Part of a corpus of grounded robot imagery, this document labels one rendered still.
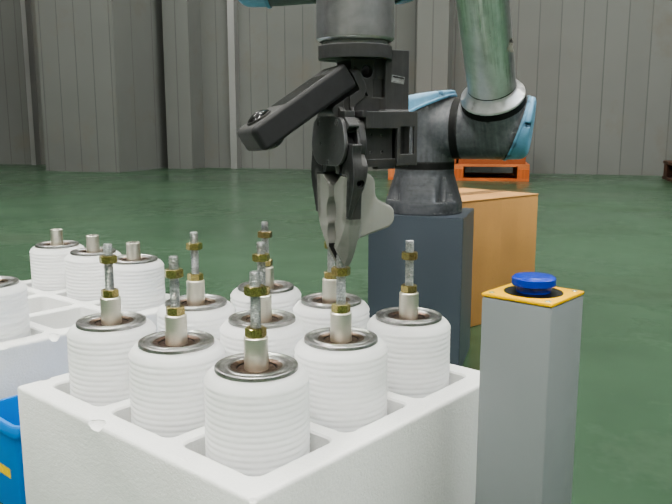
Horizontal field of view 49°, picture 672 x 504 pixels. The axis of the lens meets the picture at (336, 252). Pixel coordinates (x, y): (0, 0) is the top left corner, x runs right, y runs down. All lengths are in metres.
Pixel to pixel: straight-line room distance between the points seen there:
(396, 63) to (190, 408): 0.39
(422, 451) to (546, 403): 0.15
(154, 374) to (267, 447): 0.14
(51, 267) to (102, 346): 0.60
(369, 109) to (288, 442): 0.32
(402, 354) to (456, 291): 0.59
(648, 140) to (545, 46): 1.32
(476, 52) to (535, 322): 0.70
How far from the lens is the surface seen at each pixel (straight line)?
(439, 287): 1.40
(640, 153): 7.59
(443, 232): 1.38
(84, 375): 0.84
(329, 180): 0.74
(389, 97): 0.73
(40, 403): 0.87
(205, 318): 0.88
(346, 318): 0.74
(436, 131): 1.40
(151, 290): 1.21
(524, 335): 0.69
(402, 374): 0.82
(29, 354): 1.09
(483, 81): 1.32
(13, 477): 1.01
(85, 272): 1.30
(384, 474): 0.74
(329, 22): 0.71
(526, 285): 0.69
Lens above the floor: 0.47
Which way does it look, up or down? 10 degrees down
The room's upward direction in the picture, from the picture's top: straight up
